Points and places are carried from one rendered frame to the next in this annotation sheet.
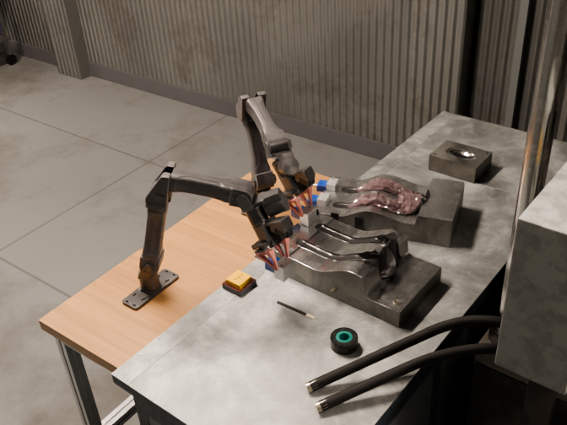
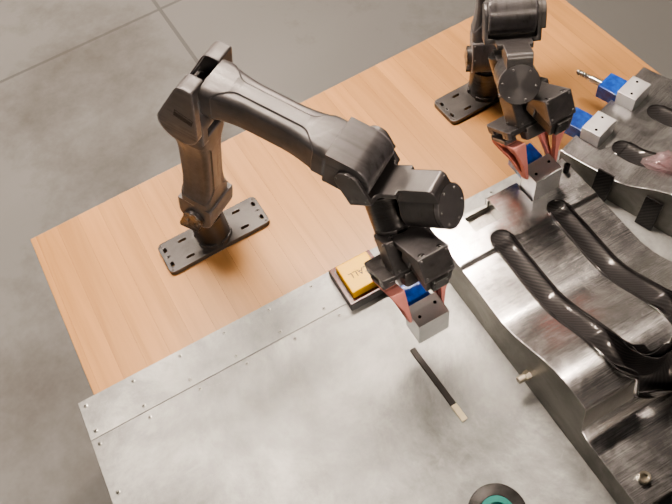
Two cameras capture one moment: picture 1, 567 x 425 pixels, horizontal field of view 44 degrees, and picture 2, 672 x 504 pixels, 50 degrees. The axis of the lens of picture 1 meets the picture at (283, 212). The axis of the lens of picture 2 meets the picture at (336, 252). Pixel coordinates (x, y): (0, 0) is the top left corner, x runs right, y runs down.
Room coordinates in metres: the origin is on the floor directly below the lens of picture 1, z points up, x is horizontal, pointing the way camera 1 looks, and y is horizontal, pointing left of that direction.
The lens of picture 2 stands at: (1.20, -0.14, 1.86)
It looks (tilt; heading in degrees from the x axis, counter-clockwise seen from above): 57 degrees down; 31
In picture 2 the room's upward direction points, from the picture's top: 12 degrees counter-clockwise
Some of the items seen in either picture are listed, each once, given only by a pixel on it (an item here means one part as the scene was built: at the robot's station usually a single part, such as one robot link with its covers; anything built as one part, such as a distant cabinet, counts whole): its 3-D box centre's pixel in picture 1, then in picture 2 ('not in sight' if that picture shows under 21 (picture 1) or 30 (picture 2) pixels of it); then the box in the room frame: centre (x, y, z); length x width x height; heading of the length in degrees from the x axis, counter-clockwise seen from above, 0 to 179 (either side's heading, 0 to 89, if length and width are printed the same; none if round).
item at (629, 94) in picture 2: (321, 185); (607, 86); (2.25, -0.15, 0.86); 0.13 x 0.05 x 0.05; 67
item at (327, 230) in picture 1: (350, 243); (600, 286); (1.79, -0.21, 0.92); 0.35 x 0.16 x 0.09; 50
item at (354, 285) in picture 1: (352, 258); (595, 313); (1.77, -0.21, 0.87); 0.50 x 0.26 x 0.14; 50
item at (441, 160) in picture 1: (460, 161); not in sight; (2.40, -0.72, 0.84); 0.20 x 0.15 x 0.07; 50
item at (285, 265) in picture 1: (271, 263); (409, 292); (1.68, 0.05, 0.94); 0.13 x 0.05 x 0.05; 50
